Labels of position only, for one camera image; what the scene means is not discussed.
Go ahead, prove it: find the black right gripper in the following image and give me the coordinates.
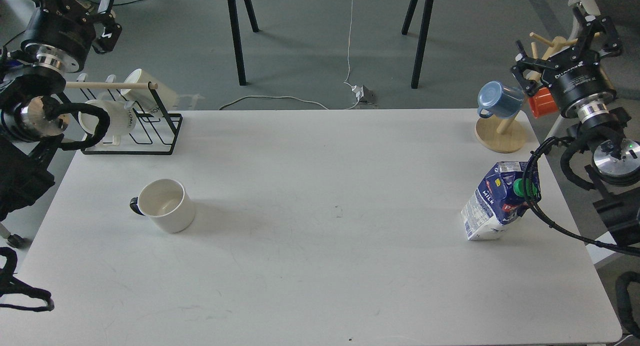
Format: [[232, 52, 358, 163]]
[[510, 7, 624, 119]]

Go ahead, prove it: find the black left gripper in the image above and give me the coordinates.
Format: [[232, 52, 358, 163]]
[[20, 0, 122, 72]]

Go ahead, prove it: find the white mug black handle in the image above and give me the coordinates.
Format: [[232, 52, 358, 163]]
[[129, 179, 197, 233]]

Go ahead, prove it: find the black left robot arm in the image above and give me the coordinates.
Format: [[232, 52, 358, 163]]
[[0, 0, 122, 220]]

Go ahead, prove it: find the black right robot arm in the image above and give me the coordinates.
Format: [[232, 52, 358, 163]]
[[511, 6, 640, 257]]

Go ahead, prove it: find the blue white milk carton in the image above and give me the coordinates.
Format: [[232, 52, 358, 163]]
[[461, 161, 541, 241]]

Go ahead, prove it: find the orange mug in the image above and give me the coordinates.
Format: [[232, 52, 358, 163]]
[[527, 87, 559, 119]]

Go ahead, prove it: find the blue mug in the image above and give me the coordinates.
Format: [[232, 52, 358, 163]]
[[477, 81, 525, 119]]

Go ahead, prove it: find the wooden mug tree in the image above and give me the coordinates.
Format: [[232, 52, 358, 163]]
[[475, 33, 578, 153]]

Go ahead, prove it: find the white mug with lettering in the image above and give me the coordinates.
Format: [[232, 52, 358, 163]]
[[78, 100, 138, 145]]

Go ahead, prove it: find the cream mug on rack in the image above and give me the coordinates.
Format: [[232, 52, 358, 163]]
[[120, 68, 178, 116]]

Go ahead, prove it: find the black table leg left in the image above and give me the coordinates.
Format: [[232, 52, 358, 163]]
[[226, 0, 260, 86]]

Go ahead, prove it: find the black table leg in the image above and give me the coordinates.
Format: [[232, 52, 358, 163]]
[[401, 0, 435, 90], [226, 0, 260, 86]]

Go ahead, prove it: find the black table leg right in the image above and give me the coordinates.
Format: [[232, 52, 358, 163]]
[[401, 0, 435, 90]]

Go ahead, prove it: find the white power adapter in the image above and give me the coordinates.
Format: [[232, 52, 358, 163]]
[[350, 85, 376, 106]]

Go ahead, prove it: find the black wire mug rack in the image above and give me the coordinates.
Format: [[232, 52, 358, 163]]
[[66, 74, 183, 156]]

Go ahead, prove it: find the white floor cable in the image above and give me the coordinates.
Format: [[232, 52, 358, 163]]
[[218, 0, 373, 111]]

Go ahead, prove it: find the black cable loop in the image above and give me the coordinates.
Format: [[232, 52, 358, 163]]
[[0, 246, 55, 313]]

